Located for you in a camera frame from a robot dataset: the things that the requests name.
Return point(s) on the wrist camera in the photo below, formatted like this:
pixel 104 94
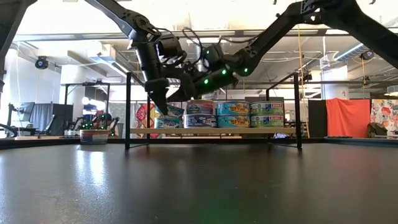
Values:
pixel 214 54
pixel 169 48

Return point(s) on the black round spotlight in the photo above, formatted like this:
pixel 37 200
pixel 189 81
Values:
pixel 367 55
pixel 41 63

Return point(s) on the blue grey curtain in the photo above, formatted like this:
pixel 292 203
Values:
pixel 40 113

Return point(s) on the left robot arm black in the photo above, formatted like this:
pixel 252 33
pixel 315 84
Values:
pixel 124 15

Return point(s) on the black table mat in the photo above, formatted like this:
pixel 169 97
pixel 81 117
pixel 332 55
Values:
pixel 199 193

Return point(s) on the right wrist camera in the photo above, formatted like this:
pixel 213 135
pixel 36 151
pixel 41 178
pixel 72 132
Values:
pixel 214 54

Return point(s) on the orange cloth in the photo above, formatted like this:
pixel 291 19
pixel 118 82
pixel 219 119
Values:
pixel 348 119

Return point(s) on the silver-lid can white teal label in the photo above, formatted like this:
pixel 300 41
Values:
pixel 233 121

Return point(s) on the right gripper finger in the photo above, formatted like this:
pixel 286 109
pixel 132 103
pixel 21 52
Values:
pixel 186 88

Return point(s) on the wooden shelf black metal frame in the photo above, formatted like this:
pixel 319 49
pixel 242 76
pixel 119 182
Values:
pixel 217 131

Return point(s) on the black metal stand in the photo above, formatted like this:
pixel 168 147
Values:
pixel 87 83

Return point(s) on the grey patterned curtain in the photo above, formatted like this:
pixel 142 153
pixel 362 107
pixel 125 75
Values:
pixel 117 112

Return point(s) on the corrugated silver duct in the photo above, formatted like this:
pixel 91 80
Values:
pixel 351 51

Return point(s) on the floral cloth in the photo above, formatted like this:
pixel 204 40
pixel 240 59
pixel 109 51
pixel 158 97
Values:
pixel 385 110

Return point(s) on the black partition panel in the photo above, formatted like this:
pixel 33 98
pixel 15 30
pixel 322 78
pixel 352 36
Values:
pixel 317 119

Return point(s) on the black monitor screen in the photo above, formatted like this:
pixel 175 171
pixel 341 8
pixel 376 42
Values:
pixel 264 99

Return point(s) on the silver-lid can green label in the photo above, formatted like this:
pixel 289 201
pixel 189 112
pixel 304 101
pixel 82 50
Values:
pixel 266 108
pixel 266 121

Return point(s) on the gold-lid can cream label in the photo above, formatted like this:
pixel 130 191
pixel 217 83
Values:
pixel 94 137

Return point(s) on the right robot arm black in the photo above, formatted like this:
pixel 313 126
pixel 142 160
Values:
pixel 280 28

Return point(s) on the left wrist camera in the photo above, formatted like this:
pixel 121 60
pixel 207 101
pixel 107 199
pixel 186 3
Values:
pixel 169 48

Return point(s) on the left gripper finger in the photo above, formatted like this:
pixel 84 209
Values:
pixel 162 101

